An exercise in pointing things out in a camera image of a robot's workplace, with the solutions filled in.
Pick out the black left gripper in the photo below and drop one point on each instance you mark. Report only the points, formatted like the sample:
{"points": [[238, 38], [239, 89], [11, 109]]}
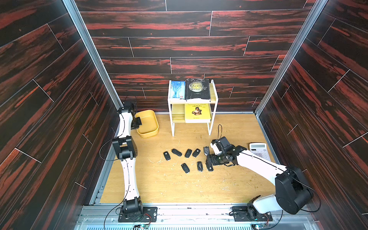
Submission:
{"points": [[138, 123]]}

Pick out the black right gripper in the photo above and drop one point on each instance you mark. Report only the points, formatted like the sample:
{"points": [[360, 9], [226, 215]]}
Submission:
{"points": [[213, 160]]}

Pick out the yellow storage tray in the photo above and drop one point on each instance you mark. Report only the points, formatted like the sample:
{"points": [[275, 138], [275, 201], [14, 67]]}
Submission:
{"points": [[150, 126]]}

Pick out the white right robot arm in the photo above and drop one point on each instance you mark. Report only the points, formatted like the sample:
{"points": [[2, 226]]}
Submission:
{"points": [[292, 191]]}

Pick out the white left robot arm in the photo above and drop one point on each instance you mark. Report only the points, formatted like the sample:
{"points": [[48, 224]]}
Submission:
{"points": [[126, 152]]}

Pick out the black flip car key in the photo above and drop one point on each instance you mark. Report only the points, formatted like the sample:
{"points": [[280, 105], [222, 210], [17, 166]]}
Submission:
{"points": [[185, 168]]}

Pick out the white metal shelf rack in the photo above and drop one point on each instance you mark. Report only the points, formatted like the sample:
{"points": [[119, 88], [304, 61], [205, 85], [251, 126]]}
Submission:
{"points": [[193, 101]]}

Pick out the white calculator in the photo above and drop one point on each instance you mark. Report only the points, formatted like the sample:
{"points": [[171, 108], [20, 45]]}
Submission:
{"points": [[259, 150]]}

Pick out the blue book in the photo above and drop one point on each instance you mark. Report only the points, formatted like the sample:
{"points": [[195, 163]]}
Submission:
{"points": [[178, 89]]}

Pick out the yellow book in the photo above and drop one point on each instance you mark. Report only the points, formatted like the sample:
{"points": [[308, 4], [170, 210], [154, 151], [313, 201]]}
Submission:
{"points": [[197, 113]]}

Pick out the black hardcover book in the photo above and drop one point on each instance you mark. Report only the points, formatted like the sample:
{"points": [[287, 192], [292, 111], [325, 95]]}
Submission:
{"points": [[197, 89]]}

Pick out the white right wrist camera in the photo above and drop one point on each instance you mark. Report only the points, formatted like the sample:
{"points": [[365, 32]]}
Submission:
{"points": [[214, 146]]}

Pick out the black car key with ring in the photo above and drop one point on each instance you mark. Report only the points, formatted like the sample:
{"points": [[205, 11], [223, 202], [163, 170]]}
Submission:
{"points": [[206, 150]]}

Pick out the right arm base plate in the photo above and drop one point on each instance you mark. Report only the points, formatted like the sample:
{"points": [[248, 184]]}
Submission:
{"points": [[245, 213]]}

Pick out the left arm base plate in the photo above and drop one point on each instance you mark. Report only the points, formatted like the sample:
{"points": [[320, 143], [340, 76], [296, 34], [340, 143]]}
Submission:
{"points": [[147, 214]]}

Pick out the aluminium rail frame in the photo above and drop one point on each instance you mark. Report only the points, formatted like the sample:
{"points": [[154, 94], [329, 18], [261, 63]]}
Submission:
{"points": [[189, 216]]}

